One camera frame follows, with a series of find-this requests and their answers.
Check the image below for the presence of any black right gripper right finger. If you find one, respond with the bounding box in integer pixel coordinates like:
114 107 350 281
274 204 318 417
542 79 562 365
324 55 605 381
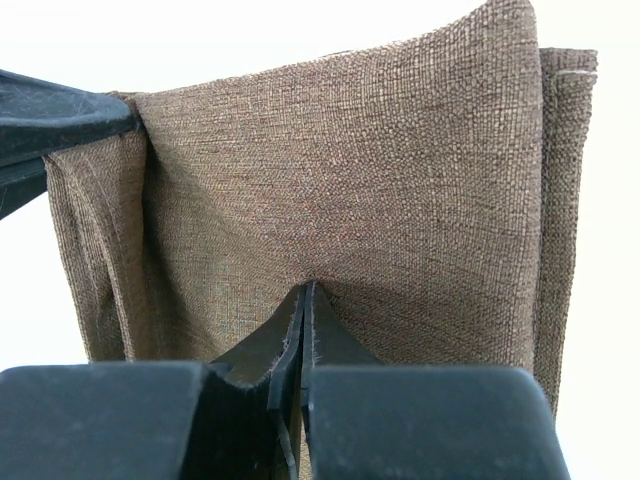
301 282 569 479

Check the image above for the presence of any brown cloth napkin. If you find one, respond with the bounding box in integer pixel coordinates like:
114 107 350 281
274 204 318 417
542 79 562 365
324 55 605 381
45 1 598 404

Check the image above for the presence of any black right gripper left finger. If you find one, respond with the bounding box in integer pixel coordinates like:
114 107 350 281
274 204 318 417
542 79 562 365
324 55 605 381
1 286 306 479

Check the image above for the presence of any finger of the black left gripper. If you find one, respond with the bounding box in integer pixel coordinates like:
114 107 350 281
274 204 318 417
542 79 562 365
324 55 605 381
0 158 47 219
1 70 138 160

